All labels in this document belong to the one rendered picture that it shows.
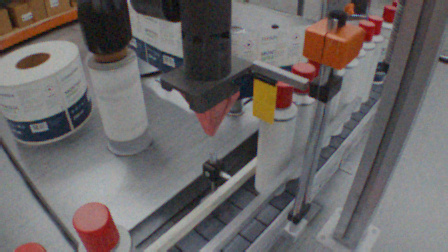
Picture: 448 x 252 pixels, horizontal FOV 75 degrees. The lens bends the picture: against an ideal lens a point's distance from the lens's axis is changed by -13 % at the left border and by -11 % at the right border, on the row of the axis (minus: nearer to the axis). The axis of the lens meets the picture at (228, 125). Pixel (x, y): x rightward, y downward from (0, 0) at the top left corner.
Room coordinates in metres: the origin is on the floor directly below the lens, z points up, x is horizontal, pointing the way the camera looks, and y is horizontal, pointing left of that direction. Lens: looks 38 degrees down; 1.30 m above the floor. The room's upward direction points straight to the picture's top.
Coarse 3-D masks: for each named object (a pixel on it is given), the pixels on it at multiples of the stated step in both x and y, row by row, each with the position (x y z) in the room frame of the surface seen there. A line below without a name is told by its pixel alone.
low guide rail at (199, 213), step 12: (252, 168) 0.38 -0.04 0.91; (228, 180) 0.36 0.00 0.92; (240, 180) 0.36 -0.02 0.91; (216, 192) 0.33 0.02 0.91; (228, 192) 0.34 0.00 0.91; (204, 204) 0.31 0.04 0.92; (216, 204) 0.32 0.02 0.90; (192, 216) 0.29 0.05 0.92; (204, 216) 0.30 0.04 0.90; (180, 228) 0.26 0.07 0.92; (168, 240) 0.24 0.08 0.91
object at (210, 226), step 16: (384, 80) 0.74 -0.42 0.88; (352, 128) 0.53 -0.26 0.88; (336, 144) 0.48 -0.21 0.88; (320, 160) 0.44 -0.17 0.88; (240, 192) 0.36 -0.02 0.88; (256, 192) 0.36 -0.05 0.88; (288, 192) 0.36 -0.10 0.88; (224, 208) 0.33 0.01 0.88; (240, 208) 0.33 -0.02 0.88; (272, 208) 0.33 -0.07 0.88; (208, 224) 0.30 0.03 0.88; (224, 224) 0.30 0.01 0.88; (256, 224) 0.30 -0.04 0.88; (192, 240) 0.27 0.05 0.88; (208, 240) 0.27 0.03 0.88; (240, 240) 0.27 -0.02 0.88
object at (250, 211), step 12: (348, 108) 0.49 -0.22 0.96; (336, 120) 0.45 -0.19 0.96; (300, 156) 0.36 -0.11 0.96; (288, 168) 0.33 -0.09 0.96; (300, 168) 0.35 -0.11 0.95; (276, 180) 0.31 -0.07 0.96; (288, 180) 0.32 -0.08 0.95; (264, 192) 0.29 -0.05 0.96; (276, 192) 0.30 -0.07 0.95; (252, 204) 0.27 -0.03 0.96; (264, 204) 0.28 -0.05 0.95; (240, 216) 0.25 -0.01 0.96; (252, 216) 0.26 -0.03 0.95; (228, 228) 0.23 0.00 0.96; (240, 228) 0.24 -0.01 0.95; (216, 240) 0.22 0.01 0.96; (228, 240) 0.22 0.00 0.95
